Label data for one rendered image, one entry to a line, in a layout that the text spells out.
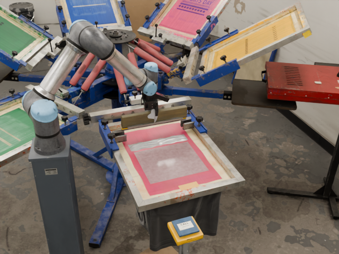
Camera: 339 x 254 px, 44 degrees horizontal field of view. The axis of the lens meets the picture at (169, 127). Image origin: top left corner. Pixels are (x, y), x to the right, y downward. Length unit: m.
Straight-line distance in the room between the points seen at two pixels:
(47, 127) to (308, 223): 2.28
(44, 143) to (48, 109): 0.17
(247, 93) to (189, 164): 0.99
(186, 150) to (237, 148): 1.78
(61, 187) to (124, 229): 1.24
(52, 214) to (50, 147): 0.41
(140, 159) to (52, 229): 0.60
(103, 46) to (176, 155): 0.81
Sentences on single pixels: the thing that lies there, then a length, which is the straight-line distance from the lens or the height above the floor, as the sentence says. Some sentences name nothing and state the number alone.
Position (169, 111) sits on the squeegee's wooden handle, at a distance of 2.48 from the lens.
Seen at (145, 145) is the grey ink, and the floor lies 0.96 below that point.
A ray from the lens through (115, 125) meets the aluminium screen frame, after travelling 2.63.
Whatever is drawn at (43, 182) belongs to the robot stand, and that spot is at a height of 1.04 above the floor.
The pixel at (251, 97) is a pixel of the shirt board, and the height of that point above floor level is 0.95.
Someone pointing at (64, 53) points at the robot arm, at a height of 1.61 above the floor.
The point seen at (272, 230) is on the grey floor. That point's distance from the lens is 3.40.
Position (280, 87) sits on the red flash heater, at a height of 1.10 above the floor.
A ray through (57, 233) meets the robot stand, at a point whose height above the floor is 0.69.
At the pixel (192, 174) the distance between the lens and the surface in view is 2.28.
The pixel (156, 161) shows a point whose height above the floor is 0.96.
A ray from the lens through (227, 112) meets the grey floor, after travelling 4.79.
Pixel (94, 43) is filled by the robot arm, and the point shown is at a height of 1.69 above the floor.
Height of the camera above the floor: 2.38
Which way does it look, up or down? 32 degrees down
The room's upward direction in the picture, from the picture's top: 1 degrees clockwise
